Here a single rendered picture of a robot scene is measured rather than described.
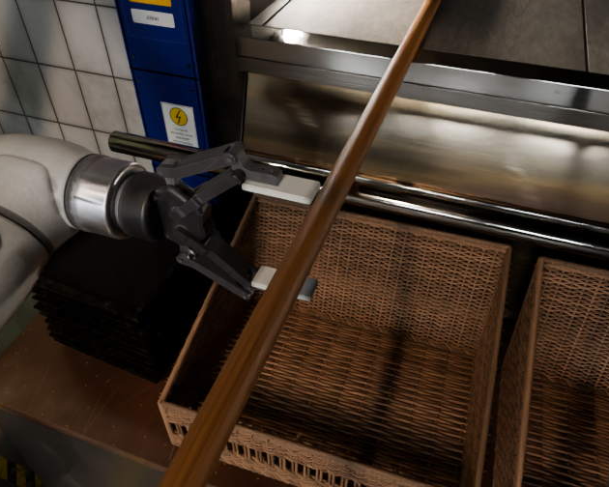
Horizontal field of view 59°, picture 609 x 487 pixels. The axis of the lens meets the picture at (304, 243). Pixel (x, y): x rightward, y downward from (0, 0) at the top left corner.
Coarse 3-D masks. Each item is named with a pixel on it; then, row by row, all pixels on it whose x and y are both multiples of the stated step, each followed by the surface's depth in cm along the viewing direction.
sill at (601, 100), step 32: (256, 32) 100; (288, 32) 100; (320, 64) 97; (352, 64) 95; (384, 64) 93; (416, 64) 91; (448, 64) 90; (480, 64) 90; (512, 64) 90; (512, 96) 89; (544, 96) 87; (576, 96) 85; (608, 96) 84
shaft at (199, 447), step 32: (416, 32) 92; (384, 96) 76; (352, 160) 64; (320, 192) 60; (320, 224) 56; (288, 256) 52; (288, 288) 49; (256, 320) 46; (256, 352) 44; (224, 384) 42; (224, 416) 40; (192, 448) 38; (160, 480) 37; (192, 480) 36
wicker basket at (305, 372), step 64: (256, 256) 124; (384, 256) 114; (448, 256) 110; (320, 320) 125; (384, 320) 121; (448, 320) 117; (192, 384) 105; (256, 384) 112; (320, 384) 112; (384, 384) 112; (448, 384) 112; (256, 448) 93; (320, 448) 102; (384, 448) 102; (448, 448) 102
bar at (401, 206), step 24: (120, 144) 74; (144, 144) 73; (168, 144) 73; (288, 168) 68; (360, 192) 65; (384, 192) 65; (408, 192) 65; (432, 216) 64; (456, 216) 63; (480, 216) 62; (504, 216) 61; (528, 216) 61; (528, 240) 61; (552, 240) 60; (576, 240) 59; (600, 240) 59
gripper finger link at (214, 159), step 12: (228, 144) 52; (240, 144) 51; (168, 156) 55; (180, 156) 55; (192, 156) 54; (204, 156) 52; (216, 156) 50; (228, 156) 50; (168, 168) 53; (180, 168) 53; (192, 168) 52; (204, 168) 52; (216, 168) 51
